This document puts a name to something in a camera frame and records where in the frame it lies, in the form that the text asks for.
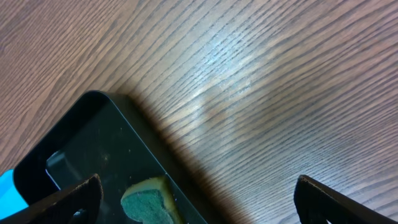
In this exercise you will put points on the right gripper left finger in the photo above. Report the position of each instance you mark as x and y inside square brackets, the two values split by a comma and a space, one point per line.
[78, 203]

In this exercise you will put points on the black plastic tray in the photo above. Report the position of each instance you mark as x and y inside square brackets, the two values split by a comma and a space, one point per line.
[106, 134]

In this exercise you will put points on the green yellow sponge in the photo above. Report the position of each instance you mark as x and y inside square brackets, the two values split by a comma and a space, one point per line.
[151, 201]

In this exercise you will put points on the teal plastic tray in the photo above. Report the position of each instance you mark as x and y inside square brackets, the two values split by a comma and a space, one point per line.
[11, 201]

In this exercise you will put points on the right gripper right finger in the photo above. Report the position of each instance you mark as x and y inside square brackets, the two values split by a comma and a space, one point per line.
[317, 203]

